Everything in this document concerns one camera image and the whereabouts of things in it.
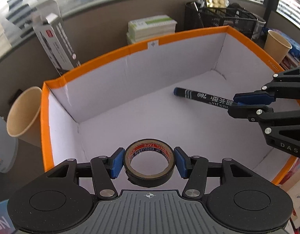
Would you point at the black mesh desk organizer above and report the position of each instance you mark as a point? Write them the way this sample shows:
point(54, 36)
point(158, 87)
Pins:
point(196, 16)

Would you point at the white grey product box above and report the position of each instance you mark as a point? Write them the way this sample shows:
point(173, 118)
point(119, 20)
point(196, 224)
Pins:
point(48, 26)

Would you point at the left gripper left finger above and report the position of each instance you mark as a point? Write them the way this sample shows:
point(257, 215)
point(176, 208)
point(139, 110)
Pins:
point(63, 197)

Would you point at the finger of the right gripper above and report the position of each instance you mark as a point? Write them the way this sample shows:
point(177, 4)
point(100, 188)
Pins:
point(281, 130)
point(284, 85)

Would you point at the left brown paper cup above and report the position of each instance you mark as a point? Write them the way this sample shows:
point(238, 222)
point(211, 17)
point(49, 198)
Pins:
point(23, 121)

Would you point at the black electrical tape roll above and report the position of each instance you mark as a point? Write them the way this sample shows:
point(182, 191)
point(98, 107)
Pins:
point(149, 163)

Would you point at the green white box stack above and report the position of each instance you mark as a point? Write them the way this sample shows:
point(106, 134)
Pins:
point(147, 28)

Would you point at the right brown paper cup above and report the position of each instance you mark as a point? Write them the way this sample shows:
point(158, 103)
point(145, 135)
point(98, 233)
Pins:
point(277, 46)

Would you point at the orange cardboard box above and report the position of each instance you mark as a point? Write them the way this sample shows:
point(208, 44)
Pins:
point(127, 95)

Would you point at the brown paper cup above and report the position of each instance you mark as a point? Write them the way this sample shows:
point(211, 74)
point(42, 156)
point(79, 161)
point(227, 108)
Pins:
point(23, 121)
point(277, 46)

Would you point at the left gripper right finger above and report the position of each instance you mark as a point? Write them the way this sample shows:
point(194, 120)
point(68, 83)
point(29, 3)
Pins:
point(228, 197)

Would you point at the white Starbucks plastic cup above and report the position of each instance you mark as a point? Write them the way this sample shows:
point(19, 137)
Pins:
point(8, 148)

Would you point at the colourful AGON desk mat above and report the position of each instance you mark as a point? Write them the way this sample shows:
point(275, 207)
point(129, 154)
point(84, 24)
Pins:
point(6, 226)

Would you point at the black blue marker pen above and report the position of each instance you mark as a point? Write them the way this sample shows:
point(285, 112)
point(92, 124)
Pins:
point(204, 98)

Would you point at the glass jar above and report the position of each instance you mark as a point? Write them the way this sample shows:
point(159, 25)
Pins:
point(260, 23)

